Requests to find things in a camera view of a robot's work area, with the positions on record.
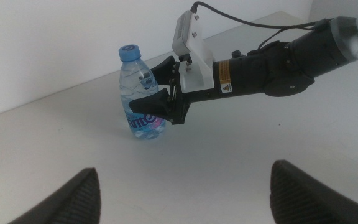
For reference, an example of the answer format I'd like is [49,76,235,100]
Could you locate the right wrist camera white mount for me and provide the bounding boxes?
[172,10,214,94]

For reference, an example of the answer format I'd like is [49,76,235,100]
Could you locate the clear water bottle blue cap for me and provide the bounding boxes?
[118,44,167,140]

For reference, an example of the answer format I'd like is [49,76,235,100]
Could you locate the black right camera cable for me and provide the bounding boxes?
[190,1,334,31]

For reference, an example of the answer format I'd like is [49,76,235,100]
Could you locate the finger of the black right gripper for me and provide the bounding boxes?
[150,55,177,86]
[128,88,171,121]

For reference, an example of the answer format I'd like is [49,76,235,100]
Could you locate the thin black right gripper cable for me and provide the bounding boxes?
[257,27,293,50]

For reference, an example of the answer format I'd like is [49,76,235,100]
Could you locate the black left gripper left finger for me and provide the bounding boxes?
[7,167,101,224]

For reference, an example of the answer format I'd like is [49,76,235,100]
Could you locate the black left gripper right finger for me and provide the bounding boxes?
[270,159,358,224]

